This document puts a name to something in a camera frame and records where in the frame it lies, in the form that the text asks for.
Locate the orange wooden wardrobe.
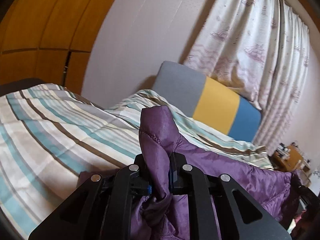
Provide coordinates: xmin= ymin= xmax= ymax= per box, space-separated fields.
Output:
xmin=1 ymin=0 xmax=115 ymax=93

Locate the purple quilted puffer jacket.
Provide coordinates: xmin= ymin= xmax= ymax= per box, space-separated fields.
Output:
xmin=130 ymin=106 xmax=300 ymax=239

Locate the wooden bedside desk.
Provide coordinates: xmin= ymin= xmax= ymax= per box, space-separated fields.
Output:
xmin=270 ymin=143 xmax=311 ymax=176

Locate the striped bed duvet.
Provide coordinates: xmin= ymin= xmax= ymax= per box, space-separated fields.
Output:
xmin=1 ymin=83 xmax=272 ymax=239

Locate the grey yellow blue headboard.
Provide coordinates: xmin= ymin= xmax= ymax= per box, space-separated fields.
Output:
xmin=152 ymin=61 xmax=261 ymax=142

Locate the white patterned curtain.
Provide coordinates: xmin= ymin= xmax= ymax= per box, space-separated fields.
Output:
xmin=185 ymin=0 xmax=310 ymax=154

